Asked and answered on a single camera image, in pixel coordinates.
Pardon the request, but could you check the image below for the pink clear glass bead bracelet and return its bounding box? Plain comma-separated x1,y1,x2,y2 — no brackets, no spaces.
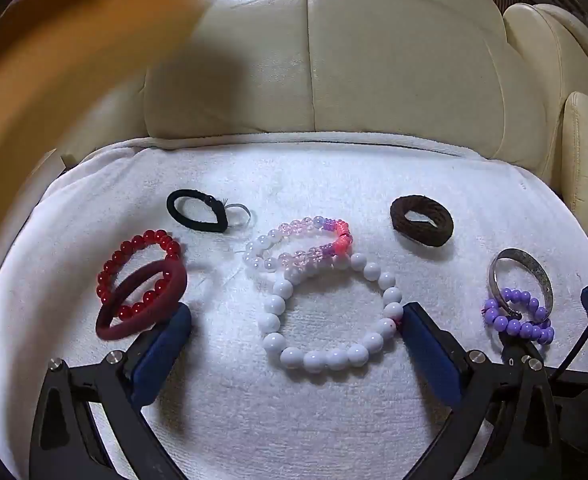
243,216,353,281

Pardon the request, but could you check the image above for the small silver ring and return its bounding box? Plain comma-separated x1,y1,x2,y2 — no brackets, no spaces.
224,202,253,231

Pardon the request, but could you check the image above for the maroon hair tie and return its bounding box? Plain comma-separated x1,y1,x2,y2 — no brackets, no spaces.
95,260,189,342

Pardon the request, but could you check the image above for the white bead bracelet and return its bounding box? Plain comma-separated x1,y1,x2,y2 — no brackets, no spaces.
259,252,405,373

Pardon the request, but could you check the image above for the white towel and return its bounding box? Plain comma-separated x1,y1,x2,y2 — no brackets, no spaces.
0,132,588,480

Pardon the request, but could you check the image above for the orange cardboard box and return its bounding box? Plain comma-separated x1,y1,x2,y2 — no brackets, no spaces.
0,0,209,286

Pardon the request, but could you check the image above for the purple bead bracelet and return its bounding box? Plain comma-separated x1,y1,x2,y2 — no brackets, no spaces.
482,287,555,346

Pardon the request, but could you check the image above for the brown hair scrunchie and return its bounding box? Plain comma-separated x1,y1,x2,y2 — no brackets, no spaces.
390,195,454,248

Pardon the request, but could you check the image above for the red bead bracelet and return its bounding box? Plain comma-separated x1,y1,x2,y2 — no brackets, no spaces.
96,229,182,322

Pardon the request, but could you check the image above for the cream leather sofa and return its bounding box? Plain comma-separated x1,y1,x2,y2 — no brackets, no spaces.
0,0,588,241

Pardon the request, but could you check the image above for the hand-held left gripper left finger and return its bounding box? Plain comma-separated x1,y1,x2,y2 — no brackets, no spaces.
29,304,193,480

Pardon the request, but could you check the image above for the black hair tie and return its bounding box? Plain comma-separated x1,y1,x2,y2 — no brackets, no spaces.
166,189,231,234

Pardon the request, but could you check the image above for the engraved metal bangle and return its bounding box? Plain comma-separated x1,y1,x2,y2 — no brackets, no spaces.
488,248,554,322

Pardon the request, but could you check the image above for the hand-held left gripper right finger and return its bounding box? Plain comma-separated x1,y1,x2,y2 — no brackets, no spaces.
401,302,564,480

